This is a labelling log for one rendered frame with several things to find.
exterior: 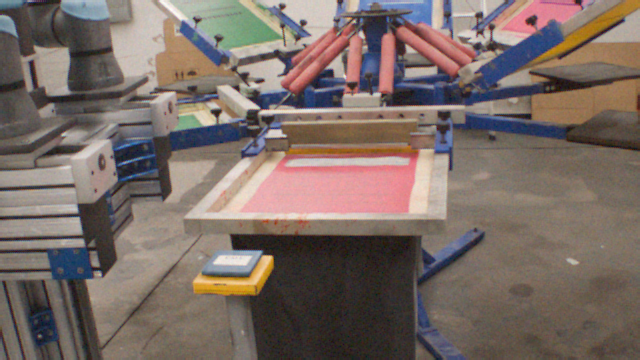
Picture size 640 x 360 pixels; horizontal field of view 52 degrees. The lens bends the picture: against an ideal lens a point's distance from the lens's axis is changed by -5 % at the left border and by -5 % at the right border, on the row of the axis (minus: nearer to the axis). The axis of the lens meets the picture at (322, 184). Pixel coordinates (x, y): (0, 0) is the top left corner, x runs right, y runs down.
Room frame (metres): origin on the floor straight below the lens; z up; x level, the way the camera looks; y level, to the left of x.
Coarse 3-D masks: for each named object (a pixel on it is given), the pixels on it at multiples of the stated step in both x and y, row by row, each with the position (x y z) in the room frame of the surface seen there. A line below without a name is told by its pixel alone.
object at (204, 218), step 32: (256, 160) 1.88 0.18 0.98; (448, 160) 1.82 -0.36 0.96; (224, 192) 1.60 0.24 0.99; (192, 224) 1.43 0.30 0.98; (224, 224) 1.41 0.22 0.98; (256, 224) 1.39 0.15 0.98; (288, 224) 1.38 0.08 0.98; (320, 224) 1.36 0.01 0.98; (352, 224) 1.35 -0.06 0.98; (384, 224) 1.33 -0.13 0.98; (416, 224) 1.32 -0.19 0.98
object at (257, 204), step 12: (288, 156) 1.99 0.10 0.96; (300, 156) 1.98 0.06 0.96; (312, 156) 1.97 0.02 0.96; (324, 156) 1.96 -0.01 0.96; (336, 156) 1.95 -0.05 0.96; (348, 156) 1.94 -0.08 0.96; (276, 168) 1.87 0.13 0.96; (288, 168) 1.87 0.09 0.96; (300, 168) 1.86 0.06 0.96; (312, 168) 1.85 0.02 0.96; (324, 168) 1.84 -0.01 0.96; (336, 168) 1.83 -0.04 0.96; (264, 180) 1.77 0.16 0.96; (276, 180) 1.76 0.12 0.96; (264, 192) 1.67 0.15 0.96; (252, 204) 1.58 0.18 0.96; (264, 204) 1.58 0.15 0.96
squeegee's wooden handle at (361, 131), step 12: (360, 120) 1.95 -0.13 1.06; (372, 120) 1.94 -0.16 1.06; (384, 120) 1.93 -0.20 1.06; (396, 120) 1.92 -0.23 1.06; (408, 120) 1.91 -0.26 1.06; (288, 132) 1.98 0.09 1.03; (300, 132) 1.97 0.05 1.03; (312, 132) 1.96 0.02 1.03; (324, 132) 1.95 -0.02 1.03; (336, 132) 1.95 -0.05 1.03; (348, 132) 1.94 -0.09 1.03; (360, 132) 1.93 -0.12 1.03; (372, 132) 1.92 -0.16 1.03; (384, 132) 1.92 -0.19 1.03; (396, 132) 1.91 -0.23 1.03; (408, 132) 1.90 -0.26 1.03; (408, 144) 1.90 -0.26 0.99
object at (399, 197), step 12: (360, 156) 1.93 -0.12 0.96; (372, 156) 1.92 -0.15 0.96; (384, 156) 1.91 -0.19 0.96; (408, 156) 1.90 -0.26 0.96; (348, 168) 1.82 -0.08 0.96; (360, 168) 1.81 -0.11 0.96; (372, 168) 1.81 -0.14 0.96; (384, 168) 1.80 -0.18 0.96; (396, 168) 1.79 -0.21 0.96; (408, 168) 1.78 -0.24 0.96; (396, 180) 1.69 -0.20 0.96; (408, 180) 1.68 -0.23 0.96; (396, 192) 1.59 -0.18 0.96; (408, 192) 1.59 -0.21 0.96; (396, 204) 1.51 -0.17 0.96; (408, 204) 1.50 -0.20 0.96
